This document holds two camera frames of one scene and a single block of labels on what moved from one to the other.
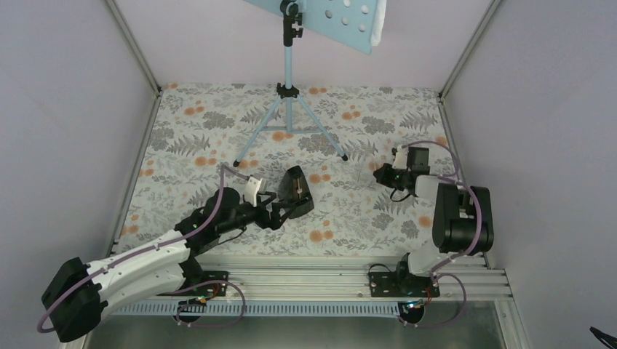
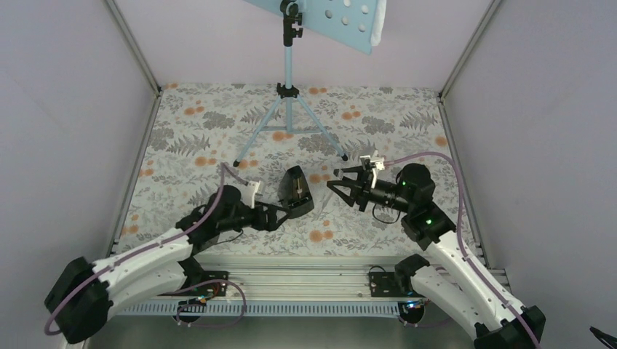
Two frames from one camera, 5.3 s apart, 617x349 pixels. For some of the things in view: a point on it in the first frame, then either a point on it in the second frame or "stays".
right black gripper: (383, 178) to (359, 195)
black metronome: (294, 188) stays
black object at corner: (610, 339) stays
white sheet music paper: (378, 22) stays
